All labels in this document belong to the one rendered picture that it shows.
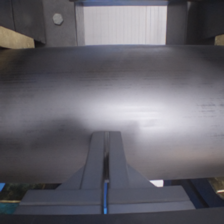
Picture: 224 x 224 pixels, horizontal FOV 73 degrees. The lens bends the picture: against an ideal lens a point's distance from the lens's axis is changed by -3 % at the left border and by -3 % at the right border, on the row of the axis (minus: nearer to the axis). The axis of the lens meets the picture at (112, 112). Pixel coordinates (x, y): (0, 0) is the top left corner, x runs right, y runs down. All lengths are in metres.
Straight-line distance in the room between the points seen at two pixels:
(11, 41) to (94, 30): 2.03
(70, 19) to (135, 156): 0.36
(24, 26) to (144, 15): 2.11
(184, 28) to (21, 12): 0.37
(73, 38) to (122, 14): 1.94
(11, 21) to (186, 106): 0.29
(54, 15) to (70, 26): 0.04
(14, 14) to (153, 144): 0.29
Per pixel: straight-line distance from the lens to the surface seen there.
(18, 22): 0.34
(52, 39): 0.45
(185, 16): 0.48
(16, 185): 0.44
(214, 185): 0.43
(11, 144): 0.20
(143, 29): 2.34
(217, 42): 0.39
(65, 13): 0.45
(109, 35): 2.27
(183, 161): 0.20
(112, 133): 0.15
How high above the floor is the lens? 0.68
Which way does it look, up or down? 1 degrees up
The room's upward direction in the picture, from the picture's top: 89 degrees clockwise
